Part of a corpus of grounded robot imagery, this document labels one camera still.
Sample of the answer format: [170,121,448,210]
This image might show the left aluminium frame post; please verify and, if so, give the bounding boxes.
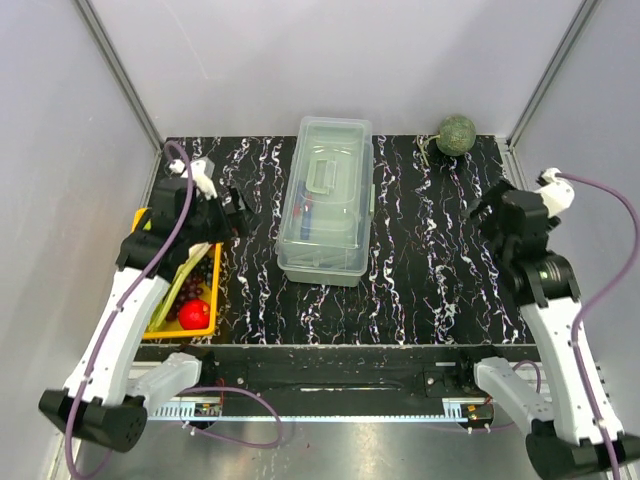
[72,0,164,151]

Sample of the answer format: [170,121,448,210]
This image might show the small red screwdriver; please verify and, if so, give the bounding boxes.
[292,184,305,219]

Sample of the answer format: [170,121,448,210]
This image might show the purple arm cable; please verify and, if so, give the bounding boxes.
[514,172,640,480]
[64,141,284,480]

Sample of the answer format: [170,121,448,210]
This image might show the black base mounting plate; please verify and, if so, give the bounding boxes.
[139,344,541,416]

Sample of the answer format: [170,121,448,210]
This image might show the red apple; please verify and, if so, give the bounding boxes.
[178,299,211,330]

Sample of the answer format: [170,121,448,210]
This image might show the blue red screwdriver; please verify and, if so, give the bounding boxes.
[300,188,314,241]

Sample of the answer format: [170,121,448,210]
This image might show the aluminium frame post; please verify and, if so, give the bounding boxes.
[72,0,164,151]
[506,0,602,149]

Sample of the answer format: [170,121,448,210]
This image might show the green melon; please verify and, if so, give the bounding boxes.
[436,115,476,157]

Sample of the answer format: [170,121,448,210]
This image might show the dark purple grapes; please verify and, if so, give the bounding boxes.
[165,246,220,327]

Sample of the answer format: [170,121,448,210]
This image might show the translucent green tool box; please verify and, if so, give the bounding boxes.
[276,117,375,288]

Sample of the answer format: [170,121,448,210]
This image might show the right aluminium frame post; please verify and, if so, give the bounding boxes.
[506,0,602,149]

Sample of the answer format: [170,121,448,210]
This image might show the white green leek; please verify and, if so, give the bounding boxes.
[146,243,211,333]

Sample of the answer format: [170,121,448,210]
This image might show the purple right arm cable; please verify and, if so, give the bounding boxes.
[514,172,640,480]

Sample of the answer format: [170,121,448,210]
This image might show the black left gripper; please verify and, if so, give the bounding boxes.
[182,183,262,246]

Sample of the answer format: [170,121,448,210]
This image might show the white slotted cable duct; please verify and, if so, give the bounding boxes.
[149,397,494,426]

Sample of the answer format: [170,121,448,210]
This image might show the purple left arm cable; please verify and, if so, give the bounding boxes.
[64,141,284,480]

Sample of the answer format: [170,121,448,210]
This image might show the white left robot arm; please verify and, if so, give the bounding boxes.
[38,157,257,453]

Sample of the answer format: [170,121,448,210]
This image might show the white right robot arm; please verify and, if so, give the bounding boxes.
[454,168,639,479]

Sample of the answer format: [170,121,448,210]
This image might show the yellow plastic bin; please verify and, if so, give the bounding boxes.
[130,207,224,339]

